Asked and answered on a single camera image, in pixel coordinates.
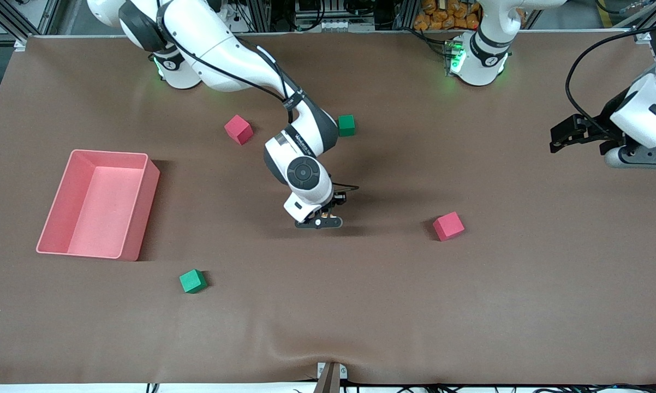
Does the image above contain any brown table mat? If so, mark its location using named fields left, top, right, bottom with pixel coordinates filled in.
left=0, top=32, right=656, bottom=385

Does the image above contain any pink foam cube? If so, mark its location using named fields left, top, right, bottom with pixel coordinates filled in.
left=432, top=212, right=466, bottom=242
left=224, top=115, right=254, bottom=146

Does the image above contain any orange packaged goods pile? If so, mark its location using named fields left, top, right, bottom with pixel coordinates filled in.
left=414, top=0, right=480, bottom=31

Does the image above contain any grey electronics box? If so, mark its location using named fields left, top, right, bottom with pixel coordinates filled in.
left=294, top=0, right=376, bottom=32

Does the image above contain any white power strip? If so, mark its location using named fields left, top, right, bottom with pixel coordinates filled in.
left=219, top=4, right=252, bottom=33

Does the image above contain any pink plastic bin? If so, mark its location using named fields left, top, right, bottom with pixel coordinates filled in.
left=35, top=150, right=160, bottom=261

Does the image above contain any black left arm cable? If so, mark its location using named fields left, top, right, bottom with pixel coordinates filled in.
left=565, top=22, right=656, bottom=142

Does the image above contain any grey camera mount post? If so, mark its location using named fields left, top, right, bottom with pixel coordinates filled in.
left=313, top=361, right=348, bottom=393

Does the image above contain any aluminium frame post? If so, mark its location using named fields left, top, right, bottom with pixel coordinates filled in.
left=395, top=0, right=416, bottom=31
left=252, top=0, right=272, bottom=32

